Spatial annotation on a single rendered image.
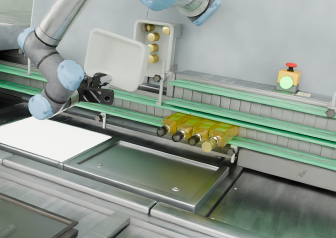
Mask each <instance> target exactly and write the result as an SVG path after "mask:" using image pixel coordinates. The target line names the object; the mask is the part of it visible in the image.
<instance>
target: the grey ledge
mask: <svg viewBox="0 0 336 238"><path fill-rule="evenodd" d="M236 165H237V166H240V167H244V168H248V169H252V170H255V171H259V172H263V173H267V174H270V175H274V176H278V177H282V178H285V179H289V180H293V181H297V182H300V183H304V184H308V185H312V186H315V187H319V188H323V189H327V190H330V191H334V192H336V170H333V169H329V168H325V167H320V166H316V165H312V164H308V163H304V162H300V161H296V160H292V159H288V158H284V157H280V156H276V155H272V154H268V153H264V152H260V151H256V150H252V149H248V148H244V147H239V152H238V158H237V164H236Z"/></svg>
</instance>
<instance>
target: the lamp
mask: <svg viewBox="0 0 336 238"><path fill-rule="evenodd" d="M293 83H294V81H293V79H292V78H291V77H290V76H284V77H282V78H281V80H280V86H281V87H282V88H284V89H288V88H290V87H291V86H292V85H293Z"/></svg>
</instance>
